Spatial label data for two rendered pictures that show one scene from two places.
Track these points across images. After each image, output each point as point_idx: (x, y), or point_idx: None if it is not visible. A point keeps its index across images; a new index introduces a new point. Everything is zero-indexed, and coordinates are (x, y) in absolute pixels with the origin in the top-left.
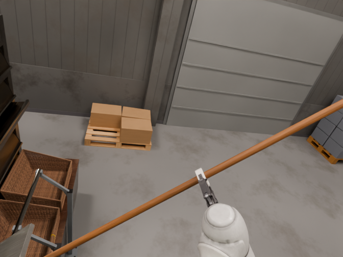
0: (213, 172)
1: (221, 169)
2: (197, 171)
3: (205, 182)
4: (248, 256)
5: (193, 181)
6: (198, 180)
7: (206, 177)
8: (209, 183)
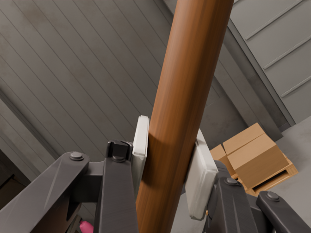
0: (171, 76)
1: (196, 9)
2: (133, 142)
3: (33, 181)
4: None
5: (136, 211)
6: (146, 187)
7: (166, 137)
8: (212, 162)
